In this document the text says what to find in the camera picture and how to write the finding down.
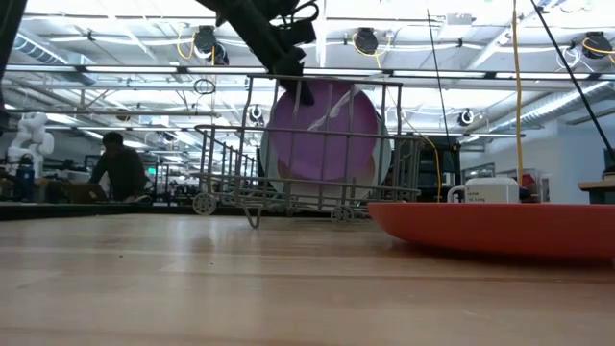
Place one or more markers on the black metal table frame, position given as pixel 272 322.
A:
pixel 96 210

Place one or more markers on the black tripod stand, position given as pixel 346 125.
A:
pixel 572 79

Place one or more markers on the black equipment cabinet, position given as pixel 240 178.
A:
pixel 449 168

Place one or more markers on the white robot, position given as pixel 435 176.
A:
pixel 31 139

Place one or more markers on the blue bottle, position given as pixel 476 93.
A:
pixel 25 180

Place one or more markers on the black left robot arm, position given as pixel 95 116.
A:
pixel 9 24

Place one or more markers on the white mug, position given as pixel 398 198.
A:
pixel 485 190

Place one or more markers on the white plastic strip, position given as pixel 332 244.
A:
pixel 331 110

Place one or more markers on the purple plate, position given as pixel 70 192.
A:
pixel 310 158

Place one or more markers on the person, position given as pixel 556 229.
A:
pixel 122 168

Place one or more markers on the orange plate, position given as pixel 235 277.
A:
pixel 480 226

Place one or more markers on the wooden desk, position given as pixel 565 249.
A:
pixel 598 185

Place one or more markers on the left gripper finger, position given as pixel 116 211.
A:
pixel 298 81

